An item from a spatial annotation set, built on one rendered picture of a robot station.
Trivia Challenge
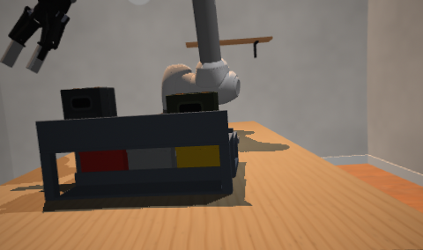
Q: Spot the yellow bin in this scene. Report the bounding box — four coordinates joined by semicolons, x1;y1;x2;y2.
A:
175;145;220;168

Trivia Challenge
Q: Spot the dark grey shelf rack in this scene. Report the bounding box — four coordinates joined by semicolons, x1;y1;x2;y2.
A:
35;110;240;201

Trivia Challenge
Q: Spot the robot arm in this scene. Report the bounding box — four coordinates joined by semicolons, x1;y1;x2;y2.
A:
161;0;241;114

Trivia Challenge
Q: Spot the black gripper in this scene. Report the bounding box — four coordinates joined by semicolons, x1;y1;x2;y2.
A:
0;0;71;73

